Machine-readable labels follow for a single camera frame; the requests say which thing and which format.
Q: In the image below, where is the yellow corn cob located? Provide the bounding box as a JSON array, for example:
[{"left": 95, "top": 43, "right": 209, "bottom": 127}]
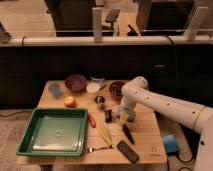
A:
[{"left": 97, "top": 124, "right": 113, "bottom": 146}]

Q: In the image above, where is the brown bowl with contents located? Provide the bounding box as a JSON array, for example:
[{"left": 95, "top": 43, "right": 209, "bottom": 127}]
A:
[{"left": 109, "top": 81, "right": 124, "bottom": 100}]

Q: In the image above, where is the blue sponge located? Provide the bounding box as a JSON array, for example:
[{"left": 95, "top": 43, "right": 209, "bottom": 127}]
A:
[{"left": 116, "top": 107, "right": 136, "bottom": 122}]

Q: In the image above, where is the orange fruit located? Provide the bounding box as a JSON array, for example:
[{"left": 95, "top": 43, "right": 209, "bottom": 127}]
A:
[{"left": 64, "top": 96, "right": 76, "bottom": 108}]

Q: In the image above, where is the small metal cup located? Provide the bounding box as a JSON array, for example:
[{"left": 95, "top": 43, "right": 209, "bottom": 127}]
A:
[{"left": 95, "top": 96, "right": 105, "bottom": 109}]

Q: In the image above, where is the purple bowl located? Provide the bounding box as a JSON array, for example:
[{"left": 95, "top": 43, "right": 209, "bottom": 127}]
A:
[{"left": 65, "top": 74, "right": 87, "bottom": 92}]

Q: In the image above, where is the black remote control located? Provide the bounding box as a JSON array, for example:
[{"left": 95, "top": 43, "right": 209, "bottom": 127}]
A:
[{"left": 117, "top": 140, "right": 139, "bottom": 164}]

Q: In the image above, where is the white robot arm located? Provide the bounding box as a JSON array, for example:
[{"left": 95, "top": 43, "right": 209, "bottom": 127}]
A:
[{"left": 120, "top": 76, "right": 213, "bottom": 171}]

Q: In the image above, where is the small black clip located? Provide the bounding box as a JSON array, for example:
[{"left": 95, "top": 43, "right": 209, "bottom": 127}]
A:
[{"left": 104, "top": 109, "right": 112, "bottom": 123}]

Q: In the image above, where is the blue box on floor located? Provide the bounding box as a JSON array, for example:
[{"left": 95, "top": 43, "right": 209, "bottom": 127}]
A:
[{"left": 163, "top": 135, "right": 180, "bottom": 154}]

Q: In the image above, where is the black office chair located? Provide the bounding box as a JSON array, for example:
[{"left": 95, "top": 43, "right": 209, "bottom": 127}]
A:
[{"left": 102, "top": 9, "right": 120, "bottom": 31}]

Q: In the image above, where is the black handled knife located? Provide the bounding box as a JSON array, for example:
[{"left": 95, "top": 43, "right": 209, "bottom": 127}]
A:
[{"left": 115, "top": 116, "right": 135, "bottom": 144}]

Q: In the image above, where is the green plastic tray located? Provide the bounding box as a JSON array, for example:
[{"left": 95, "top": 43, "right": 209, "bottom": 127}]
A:
[{"left": 16, "top": 108, "right": 88, "bottom": 157}]

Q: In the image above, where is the silver fork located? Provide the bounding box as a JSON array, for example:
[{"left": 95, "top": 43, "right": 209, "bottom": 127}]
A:
[{"left": 84, "top": 145, "right": 115, "bottom": 154}]

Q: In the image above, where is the wooden table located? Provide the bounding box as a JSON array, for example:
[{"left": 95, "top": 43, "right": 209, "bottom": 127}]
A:
[{"left": 18, "top": 83, "right": 167, "bottom": 165}]

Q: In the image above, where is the white round lid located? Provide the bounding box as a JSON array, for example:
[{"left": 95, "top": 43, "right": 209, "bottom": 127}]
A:
[{"left": 86, "top": 82, "right": 100, "bottom": 93}]

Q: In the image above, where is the orange carrot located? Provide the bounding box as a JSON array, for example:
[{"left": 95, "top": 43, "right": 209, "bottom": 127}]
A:
[{"left": 88, "top": 113, "right": 96, "bottom": 128}]

